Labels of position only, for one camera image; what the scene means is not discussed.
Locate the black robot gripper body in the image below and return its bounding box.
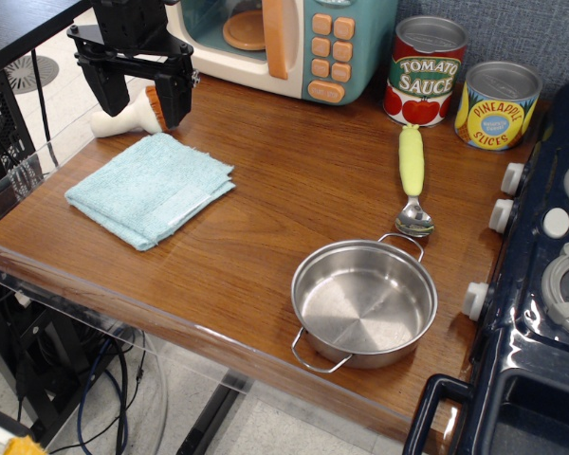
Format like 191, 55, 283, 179
67, 1, 193, 75

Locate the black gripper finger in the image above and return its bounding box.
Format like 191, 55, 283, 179
155, 70, 194, 130
79, 61, 130, 116

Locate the light blue cloth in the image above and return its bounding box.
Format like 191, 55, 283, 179
64, 133, 235, 251

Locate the white toy mushroom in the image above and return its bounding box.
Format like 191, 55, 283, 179
89, 85, 168, 137

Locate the black desk at left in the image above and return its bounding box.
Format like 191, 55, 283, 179
0, 0, 91, 71

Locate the toy microwave oven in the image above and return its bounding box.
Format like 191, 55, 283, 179
166, 1, 398, 105

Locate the tomato sauce can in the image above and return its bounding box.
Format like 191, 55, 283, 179
383, 15, 468, 127

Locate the small steel pot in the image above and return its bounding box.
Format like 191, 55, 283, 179
290, 238, 438, 374

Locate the clear acrylic table guard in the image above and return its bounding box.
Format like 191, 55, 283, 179
0, 46, 258, 454

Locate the pineapple slices can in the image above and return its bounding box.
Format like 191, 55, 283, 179
454, 61, 542, 152

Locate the white stove knob upper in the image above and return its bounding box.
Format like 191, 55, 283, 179
501, 162, 524, 196

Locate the white stove knob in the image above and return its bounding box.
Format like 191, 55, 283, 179
501, 162, 524, 196
488, 199, 513, 234
462, 282, 489, 321

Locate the white stove knob middle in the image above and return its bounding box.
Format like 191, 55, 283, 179
488, 199, 513, 234

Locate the white stove knob lower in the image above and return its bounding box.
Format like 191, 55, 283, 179
462, 282, 489, 321

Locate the dark blue toy stove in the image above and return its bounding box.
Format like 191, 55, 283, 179
404, 83, 569, 454

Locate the spoon with yellow handle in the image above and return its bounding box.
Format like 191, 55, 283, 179
395, 124, 434, 238

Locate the black cable under table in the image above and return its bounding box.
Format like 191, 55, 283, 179
46, 331, 148, 455

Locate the blue cable under table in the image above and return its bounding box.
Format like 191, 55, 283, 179
75, 337, 130, 455

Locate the black table leg frame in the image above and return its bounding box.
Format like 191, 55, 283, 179
175, 384, 245, 455

